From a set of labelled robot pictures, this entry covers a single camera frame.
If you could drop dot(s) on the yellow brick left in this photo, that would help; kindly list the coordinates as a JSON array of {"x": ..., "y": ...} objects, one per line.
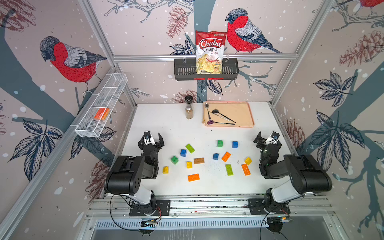
[{"x": 166, "y": 170}]

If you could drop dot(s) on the purple spoon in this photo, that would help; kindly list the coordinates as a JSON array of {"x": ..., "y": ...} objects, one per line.
[{"x": 211, "y": 122}]

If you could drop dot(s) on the brown brick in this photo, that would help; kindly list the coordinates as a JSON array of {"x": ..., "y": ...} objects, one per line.
[{"x": 199, "y": 160}]

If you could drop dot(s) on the green square brick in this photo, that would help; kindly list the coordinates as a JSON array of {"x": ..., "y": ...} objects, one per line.
[
  {"x": 220, "y": 143},
  {"x": 174, "y": 160}
]

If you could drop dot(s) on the yellow brick right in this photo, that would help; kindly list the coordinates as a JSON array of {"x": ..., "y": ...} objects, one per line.
[{"x": 248, "y": 161}]

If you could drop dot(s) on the orange brick front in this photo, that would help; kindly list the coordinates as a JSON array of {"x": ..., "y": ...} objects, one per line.
[{"x": 194, "y": 177}]

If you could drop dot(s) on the orange brick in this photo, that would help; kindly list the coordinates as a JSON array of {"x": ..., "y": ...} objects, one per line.
[
  {"x": 226, "y": 156},
  {"x": 246, "y": 169},
  {"x": 194, "y": 177}
]

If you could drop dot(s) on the black wall basket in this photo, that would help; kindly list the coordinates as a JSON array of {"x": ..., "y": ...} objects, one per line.
[{"x": 185, "y": 70}]

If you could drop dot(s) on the white wire wall basket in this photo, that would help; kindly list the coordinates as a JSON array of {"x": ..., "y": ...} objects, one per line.
[{"x": 106, "y": 98}]

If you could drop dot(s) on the lime green flat brick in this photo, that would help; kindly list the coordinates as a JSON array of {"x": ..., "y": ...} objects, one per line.
[{"x": 229, "y": 170}]

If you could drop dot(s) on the Chuba cassava chips bag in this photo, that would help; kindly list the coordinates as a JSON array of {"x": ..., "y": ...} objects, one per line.
[{"x": 210, "y": 52}]

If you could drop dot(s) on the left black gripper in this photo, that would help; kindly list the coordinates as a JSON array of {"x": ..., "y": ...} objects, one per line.
[{"x": 151, "y": 144}]

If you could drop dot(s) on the orange block in wire basket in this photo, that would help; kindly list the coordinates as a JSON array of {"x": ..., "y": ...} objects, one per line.
[{"x": 102, "y": 114}]

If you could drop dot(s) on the orange brick centre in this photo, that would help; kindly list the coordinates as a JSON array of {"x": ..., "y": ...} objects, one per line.
[{"x": 226, "y": 156}]

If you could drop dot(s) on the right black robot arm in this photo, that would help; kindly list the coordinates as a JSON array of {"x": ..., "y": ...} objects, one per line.
[{"x": 304, "y": 172}]

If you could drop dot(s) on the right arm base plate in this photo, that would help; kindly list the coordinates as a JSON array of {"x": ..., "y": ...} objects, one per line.
[{"x": 258, "y": 206}]

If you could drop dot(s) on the lime green long brick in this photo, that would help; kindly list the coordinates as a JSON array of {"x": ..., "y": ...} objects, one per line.
[{"x": 190, "y": 148}]

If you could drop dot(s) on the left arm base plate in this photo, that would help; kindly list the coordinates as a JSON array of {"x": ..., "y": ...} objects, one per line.
[{"x": 153, "y": 209}]

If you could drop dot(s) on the black spoon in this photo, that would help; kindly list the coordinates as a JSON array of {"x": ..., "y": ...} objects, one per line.
[{"x": 217, "y": 113}]

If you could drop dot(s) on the blue square brick back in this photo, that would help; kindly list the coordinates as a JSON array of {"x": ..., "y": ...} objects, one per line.
[{"x": 235, "y": 144}]

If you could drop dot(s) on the glass spice shaker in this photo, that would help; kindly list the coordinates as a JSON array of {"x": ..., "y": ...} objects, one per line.
[{"x": 189, "y": 108}]

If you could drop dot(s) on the beige tray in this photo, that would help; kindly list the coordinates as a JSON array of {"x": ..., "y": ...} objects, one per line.
[{"x": 240, "y": 112}]

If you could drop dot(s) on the green square brick back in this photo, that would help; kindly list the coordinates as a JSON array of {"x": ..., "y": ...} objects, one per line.
[{"x": 220, "y": 143}]

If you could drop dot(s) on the small grey spoon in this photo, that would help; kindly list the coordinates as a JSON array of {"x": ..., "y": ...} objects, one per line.
[{"x": 207, "y": 108}]

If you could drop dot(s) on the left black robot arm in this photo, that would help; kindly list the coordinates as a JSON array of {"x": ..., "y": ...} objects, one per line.
[{"x": 125, "y": 176}]

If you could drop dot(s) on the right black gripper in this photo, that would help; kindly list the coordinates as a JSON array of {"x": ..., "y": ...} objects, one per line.
[{"x": 267, "y": 143}]

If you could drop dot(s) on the orange flat brick right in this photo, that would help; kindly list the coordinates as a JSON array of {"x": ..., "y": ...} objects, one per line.
[{"x": 246, "y": 169}]

